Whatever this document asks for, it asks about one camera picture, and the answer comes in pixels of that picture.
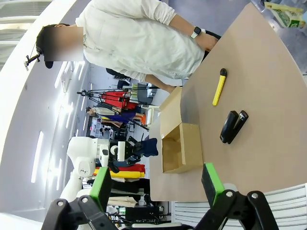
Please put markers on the black equipment case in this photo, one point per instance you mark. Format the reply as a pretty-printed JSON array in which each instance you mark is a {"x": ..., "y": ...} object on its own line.
[{"x": 141, "y": 214}]

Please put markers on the yellow folded cloth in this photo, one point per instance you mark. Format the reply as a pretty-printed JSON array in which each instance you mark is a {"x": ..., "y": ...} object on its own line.
[{"x": 127, "y": 175}]

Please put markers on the orange garment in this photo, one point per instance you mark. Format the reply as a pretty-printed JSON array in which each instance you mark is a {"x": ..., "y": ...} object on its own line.
[{"x": 141, "y": 118}]

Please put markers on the white slatted panel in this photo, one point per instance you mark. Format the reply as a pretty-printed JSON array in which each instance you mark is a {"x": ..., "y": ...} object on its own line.
[{"x": 287, "y": 203}]

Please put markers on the black camera tripod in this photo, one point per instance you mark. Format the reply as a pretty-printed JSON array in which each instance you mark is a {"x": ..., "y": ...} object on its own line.
[{"x": 103, "y": 91}]

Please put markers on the person's left hand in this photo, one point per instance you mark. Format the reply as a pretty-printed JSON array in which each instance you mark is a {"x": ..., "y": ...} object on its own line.
[{"x": 207, "y": 42}]

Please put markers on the person's right forearm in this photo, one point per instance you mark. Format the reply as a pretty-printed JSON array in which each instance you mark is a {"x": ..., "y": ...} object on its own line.
[{"x": 158, "y": 81}]

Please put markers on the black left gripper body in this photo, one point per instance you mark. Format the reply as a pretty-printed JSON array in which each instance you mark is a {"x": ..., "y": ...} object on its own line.
[{"x": 133, "y": 146}]

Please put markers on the red folded cloth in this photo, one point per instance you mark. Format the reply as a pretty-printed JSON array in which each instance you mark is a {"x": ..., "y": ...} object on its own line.
[{"x": 132, "y": 167}]

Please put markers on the brown cardboard box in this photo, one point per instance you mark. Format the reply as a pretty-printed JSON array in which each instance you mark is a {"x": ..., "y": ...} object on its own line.
[{"x": 189, "y": 143}]

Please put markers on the red hanging garment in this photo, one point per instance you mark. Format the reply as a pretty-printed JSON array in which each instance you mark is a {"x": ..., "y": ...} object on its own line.
[{"x": 115, "y": 99}]

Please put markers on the navy cloth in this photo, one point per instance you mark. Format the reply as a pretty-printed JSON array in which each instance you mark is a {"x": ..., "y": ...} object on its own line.
[{"x": 149, "y": 147}]

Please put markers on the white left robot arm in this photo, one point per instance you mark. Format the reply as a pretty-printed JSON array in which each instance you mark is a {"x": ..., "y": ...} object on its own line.
[{"x": 81, "y": 153}]

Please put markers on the mannequin in beige top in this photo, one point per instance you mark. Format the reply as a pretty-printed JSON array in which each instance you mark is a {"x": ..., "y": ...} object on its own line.
[{"x": 100, "y": 110}]

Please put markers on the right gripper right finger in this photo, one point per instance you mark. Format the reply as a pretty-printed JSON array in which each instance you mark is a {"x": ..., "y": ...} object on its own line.
[{"x": 213, "y": 187}]

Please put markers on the white smartwatch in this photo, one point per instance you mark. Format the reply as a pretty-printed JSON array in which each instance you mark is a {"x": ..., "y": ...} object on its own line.
[{"x": 197, "y": 31}]

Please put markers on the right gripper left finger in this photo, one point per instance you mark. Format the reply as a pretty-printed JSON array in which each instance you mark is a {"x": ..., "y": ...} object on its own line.
[{"x": 102, "y": 187}]

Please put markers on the person in white jacket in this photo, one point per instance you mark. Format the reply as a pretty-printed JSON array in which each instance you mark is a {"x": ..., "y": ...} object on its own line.
[{"x": 134, "y": 36}]

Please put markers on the yellow marker pen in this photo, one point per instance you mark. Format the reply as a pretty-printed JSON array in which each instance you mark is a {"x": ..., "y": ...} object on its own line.
[{"x": 220, "y": 88}]

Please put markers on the person's left forearm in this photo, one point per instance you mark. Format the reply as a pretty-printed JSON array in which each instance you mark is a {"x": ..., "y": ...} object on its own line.
[{"x": 182, "y": 22}]

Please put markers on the purple garment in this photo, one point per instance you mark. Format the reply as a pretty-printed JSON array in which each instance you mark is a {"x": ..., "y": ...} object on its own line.
[{"x": 124, "y": 118}]

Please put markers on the beige folded garment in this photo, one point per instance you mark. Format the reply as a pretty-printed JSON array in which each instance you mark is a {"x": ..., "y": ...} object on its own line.
[{"x": 122, "y": 201}]

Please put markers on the green white snack bag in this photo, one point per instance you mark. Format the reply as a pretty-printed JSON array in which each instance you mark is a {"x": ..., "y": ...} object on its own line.
[{"x": 287, "y": 16}]

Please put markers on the black stapler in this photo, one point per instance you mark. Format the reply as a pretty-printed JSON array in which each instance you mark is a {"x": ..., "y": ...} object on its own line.
[{"x": 231, "y": 127}]

